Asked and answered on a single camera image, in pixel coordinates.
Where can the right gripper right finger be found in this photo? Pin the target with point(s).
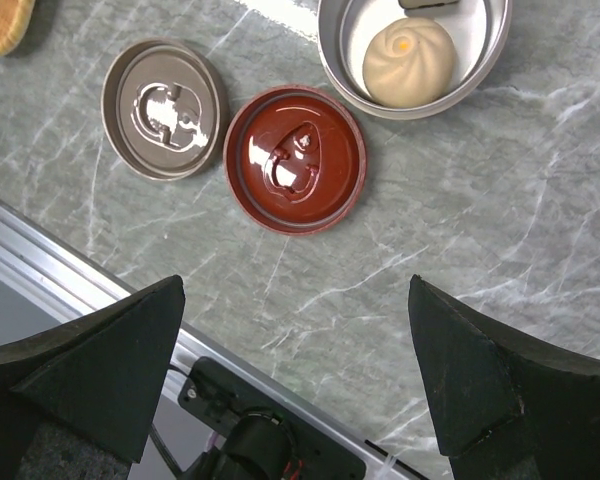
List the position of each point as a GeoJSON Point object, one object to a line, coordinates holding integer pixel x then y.
{"type": "Point", "coordinates": [504, 404]}

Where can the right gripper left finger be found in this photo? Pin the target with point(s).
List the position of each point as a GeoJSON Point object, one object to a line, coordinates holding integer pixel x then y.
{"type": "Point", "coordinates": [77, 401]}

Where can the white steamed bun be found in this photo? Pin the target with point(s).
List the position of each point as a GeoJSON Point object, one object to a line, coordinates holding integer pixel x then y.
{"type": "Point", "coordinates": [409, 63]}

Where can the sushi piece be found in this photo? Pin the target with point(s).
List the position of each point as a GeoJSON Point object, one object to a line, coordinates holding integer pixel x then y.
{"type": "Point", "coordinates": [424, 4]}

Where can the brown round lid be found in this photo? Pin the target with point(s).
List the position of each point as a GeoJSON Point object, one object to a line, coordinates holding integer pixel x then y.
{"type": "Point", "coordinates": [165, 109]}

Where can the red round lid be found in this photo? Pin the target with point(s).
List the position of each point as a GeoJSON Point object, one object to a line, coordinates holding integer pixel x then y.
{"type": "Point", "coordinates": [295, 159]}

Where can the woven bamboo tray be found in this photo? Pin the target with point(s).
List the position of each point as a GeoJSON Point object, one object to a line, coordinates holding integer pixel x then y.
{"type": "Point", "coordinates": [15, 16]}

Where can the brown-sided metal tin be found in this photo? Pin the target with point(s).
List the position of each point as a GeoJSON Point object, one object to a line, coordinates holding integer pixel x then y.
{"type": "Point", "coordinates": [479, 30]}

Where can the aluminium frame rail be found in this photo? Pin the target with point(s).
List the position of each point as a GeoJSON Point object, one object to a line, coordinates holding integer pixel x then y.
{"type": "Point", "coordinates": [43, 285]}

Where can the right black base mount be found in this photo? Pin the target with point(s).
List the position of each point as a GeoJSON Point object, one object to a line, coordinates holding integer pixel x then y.
{"type": "Point", "coordinates": [252, 436]}

